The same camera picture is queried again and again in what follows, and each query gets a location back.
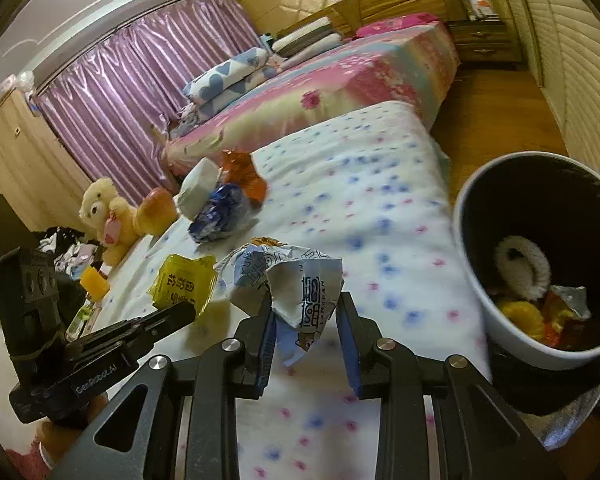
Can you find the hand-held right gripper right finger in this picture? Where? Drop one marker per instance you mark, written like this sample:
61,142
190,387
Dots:
350,350

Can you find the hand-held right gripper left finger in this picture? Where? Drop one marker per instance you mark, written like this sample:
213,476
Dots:
266,340

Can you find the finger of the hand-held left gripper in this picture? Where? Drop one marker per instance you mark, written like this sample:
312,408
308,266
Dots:
145,327

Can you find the yellow printed plastic bag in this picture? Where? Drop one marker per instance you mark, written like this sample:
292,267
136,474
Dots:
180,282

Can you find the blue white wrapper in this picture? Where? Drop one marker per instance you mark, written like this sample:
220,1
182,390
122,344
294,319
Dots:
300,290

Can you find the dark blue snack bag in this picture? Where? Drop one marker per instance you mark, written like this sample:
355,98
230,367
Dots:
220,215

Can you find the white trash bin black liner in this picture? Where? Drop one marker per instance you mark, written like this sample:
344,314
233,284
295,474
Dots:
480,320

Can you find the white tissue pack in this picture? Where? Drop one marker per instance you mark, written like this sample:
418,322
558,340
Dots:
197,190

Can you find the orange snack wrapper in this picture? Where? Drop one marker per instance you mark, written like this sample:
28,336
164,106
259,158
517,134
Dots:
242,175

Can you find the green packet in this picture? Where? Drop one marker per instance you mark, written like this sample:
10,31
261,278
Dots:
82,320

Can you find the pile of clothes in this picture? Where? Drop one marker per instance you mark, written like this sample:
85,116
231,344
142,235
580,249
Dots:
72,255

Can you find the red yellow apple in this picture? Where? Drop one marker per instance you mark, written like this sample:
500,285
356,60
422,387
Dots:
157,210

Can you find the cream teddy bear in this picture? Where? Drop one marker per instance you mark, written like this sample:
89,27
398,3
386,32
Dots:
105,210

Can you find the light wooden cabinet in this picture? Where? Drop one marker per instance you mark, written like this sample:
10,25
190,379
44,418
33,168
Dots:
25,160

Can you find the small printed cloth pile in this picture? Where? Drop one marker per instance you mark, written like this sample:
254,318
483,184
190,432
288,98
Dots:
180,122

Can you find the blue heart print quilt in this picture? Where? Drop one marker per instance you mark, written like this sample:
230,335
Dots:
240,96

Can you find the purple satin curtain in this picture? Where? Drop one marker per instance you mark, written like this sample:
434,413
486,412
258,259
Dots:
130,80

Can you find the heart pattern pillow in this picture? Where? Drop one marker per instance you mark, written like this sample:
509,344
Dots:
220,72

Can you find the bed with pink floral sheet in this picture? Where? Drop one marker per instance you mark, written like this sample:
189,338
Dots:
360,80

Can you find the pink pillow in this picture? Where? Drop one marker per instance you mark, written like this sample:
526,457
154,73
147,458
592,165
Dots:
395,25

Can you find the wooden nightstand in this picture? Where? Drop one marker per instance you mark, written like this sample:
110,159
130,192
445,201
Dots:
485,40

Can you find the wooden headboard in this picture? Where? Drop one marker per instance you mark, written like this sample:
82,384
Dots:
405,0

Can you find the white orange bag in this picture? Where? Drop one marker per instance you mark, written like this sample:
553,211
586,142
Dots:
480,5

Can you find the louvred sliding wardrobe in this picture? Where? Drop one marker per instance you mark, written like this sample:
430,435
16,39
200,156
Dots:
570,35

